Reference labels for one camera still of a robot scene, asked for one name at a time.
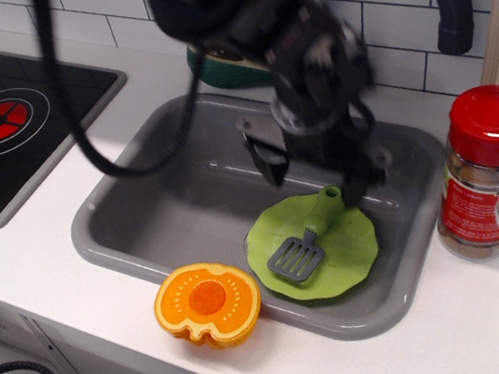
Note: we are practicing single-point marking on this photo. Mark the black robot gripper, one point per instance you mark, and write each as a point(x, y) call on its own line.
point(341, 145)

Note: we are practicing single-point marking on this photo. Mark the green handled grey spatula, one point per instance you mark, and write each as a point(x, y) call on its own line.
point(297, 258)

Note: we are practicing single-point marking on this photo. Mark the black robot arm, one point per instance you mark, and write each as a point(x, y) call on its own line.
point(319, 69)

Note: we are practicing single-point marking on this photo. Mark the green scalloped plate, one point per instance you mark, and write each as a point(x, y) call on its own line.
point(350, 247)

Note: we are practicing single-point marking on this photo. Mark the grey plastic sink basin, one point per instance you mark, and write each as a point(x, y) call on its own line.
point(201, 207)

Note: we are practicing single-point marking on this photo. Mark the toy avocado half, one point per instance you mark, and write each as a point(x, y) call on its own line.
point(227, 70)

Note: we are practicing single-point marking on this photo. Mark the orange toy pumpkin half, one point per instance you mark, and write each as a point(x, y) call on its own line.
point(208, 303)

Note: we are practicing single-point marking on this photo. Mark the red lidded spice jar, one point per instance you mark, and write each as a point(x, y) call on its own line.
point(468, 223)

